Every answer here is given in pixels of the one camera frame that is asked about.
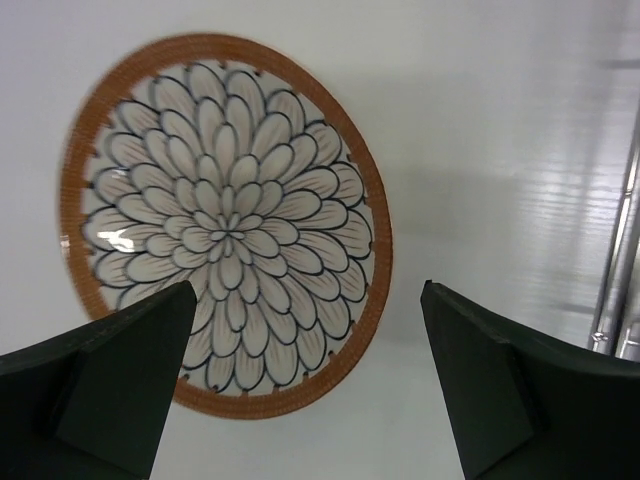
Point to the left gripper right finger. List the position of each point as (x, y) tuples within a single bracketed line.
[(526, 405)]

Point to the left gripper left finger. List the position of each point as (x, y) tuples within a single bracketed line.
[(92, 403)]

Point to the floral brown-rim plate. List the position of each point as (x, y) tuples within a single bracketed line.
[(216, 160)]

